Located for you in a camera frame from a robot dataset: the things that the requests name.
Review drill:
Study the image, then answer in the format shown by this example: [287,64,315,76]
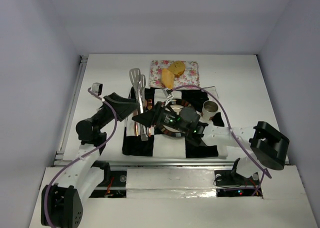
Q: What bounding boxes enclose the stainless steel serving tongs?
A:
[128,67,149,142]

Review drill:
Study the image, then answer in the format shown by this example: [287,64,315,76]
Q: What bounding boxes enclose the long bread piece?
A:
[161,68,175,90]

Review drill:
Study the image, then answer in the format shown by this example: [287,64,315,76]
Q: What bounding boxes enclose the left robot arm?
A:
[40,92,138,228]

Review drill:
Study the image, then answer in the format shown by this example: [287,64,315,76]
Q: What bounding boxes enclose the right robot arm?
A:
[132,102,290,178]

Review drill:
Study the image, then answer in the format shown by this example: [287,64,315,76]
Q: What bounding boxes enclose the round bread piece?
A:
[167,60,186,78]

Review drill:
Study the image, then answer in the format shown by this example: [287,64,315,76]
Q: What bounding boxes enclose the copper knife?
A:
[133,110,140,137]

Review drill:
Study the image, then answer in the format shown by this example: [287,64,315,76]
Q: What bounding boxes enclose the dark rimmed ceramic plate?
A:
[154,98,196,138]

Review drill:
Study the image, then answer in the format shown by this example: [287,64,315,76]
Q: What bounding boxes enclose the copper spoon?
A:
[143,99,148,109]

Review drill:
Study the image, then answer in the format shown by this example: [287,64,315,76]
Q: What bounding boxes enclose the copper fork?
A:
[146,99,153,137]

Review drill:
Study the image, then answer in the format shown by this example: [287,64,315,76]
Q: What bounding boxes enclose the black white checkered cloth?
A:
[122,88,228,160]

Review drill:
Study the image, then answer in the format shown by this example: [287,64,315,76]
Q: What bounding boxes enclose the metal cup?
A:
[201,100,219,121]

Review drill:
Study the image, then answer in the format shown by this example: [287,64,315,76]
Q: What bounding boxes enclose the floral rectangular tray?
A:
[149,60,200,88]

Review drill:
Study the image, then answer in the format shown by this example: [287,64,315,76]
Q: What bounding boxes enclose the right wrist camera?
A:
[162,88,174,107]

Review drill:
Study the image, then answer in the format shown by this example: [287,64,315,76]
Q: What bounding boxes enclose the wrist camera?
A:
[91,82,103,96]
[162,88,174,107]

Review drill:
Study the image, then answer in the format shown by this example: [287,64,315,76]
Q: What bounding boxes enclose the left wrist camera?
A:
[91,82,103,96]

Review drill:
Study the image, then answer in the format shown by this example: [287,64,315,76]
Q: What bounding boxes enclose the aluminium left rail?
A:
[52,55,89,167]

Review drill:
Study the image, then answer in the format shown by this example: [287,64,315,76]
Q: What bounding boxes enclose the aluminium rail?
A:
[52,55,89,167]
[83,160,265,191]

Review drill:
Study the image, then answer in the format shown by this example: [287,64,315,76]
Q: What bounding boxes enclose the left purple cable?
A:
[45,87,118,226]

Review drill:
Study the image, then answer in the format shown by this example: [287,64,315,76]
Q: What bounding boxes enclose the aluminium front rail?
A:
[83,160,265,191]

